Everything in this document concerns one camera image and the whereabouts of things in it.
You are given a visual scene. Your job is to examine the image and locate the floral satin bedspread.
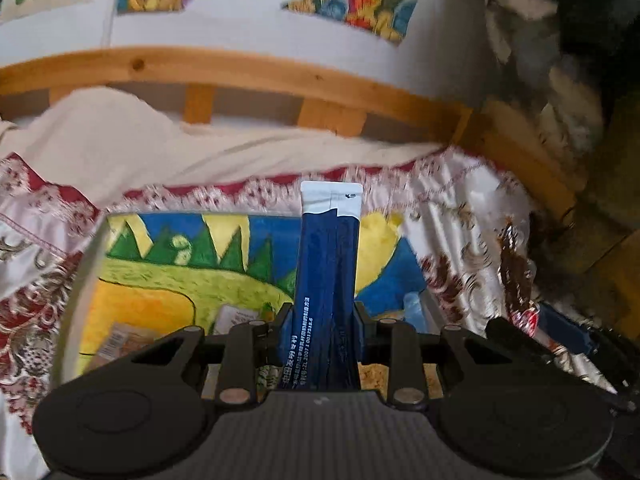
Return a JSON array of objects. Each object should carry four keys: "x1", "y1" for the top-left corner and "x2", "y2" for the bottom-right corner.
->
[{"x1": 0, "y1": 145, "x2": 622, "y2": 480}]

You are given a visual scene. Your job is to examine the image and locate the white green pouch snack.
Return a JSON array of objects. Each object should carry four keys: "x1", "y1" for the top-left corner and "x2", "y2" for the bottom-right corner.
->
[{"x1": 209, "y1": 304, "x2": 259, "y2": 335}]

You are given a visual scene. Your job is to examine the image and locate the black hanging garment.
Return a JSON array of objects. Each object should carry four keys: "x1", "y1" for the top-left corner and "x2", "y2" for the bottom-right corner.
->
[{"x1": 558, "y1": 0, "x2": 639, "y2": 110}]

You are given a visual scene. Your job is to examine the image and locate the long biscuit bar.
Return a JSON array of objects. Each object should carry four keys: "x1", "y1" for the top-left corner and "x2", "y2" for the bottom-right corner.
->
[{"x1": 85, "y1": 323, "x2": 160, "y2": 372}]

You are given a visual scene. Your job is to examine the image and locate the blue white sachet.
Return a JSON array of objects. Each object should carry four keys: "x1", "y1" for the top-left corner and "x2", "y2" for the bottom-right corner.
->
[{"x1": 279, "y1": 181, "x2": 362, "y2": 391}]

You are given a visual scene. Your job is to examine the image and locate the wooden bed frame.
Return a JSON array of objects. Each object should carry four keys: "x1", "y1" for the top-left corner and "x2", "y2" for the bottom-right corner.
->
[{"x1": 1, "y1": 47, "x2": 639, "y2": 338}]

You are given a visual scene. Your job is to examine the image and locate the clear-wrapped cracker pack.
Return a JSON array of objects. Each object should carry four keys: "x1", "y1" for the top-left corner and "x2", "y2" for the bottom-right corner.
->
[{"x1": 358, "y1": 363, "x2": 444, "y2": 399}]

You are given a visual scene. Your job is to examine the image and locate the cream pillow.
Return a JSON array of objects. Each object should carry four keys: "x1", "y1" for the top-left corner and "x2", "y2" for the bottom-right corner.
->
[{"x1": 1, "y1": 88, "x2": 439, "y2": 207}]

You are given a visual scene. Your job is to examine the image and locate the grey tray with colourful liner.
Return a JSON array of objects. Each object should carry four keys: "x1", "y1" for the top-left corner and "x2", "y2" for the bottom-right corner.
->
[{"x1": 52, "y1": 212, "x2": 442, "y2": 386}]

